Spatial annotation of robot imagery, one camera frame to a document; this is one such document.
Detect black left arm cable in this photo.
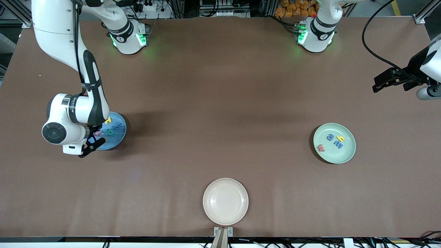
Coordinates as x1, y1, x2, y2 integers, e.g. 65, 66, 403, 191
362, 0, 417, 80

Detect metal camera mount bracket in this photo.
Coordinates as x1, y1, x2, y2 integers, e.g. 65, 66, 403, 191
214, 226, 234, 248

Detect blue plate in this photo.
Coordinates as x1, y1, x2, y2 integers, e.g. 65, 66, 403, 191
93, 111, 127, 151

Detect green plate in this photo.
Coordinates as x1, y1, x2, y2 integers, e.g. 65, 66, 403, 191
313, 123, 357, 164

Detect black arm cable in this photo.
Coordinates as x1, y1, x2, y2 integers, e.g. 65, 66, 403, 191
362, 0, 417, 80
72, 0, 91, 97

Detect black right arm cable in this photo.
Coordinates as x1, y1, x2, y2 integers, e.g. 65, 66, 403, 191
72, 0, 91, 97

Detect aluminium frame post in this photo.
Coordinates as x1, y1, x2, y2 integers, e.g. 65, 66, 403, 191
0, 0, 39, 29
413, 0, 441, 24

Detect white power strip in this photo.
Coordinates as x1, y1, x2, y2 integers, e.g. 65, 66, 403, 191
199, 0, 251, 18
133, 0, 173, 19

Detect tangled black cables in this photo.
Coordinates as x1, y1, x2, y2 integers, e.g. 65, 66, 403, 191
358, 230, 441, 248

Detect bag of orange objects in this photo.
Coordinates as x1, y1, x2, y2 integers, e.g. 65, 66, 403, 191
275, 0, 318, 18

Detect brown table cover sheet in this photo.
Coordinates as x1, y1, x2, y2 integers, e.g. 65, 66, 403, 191
0, 17, 441, 238

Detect beige plate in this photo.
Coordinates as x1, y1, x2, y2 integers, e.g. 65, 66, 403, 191
203, 178, 249, 226

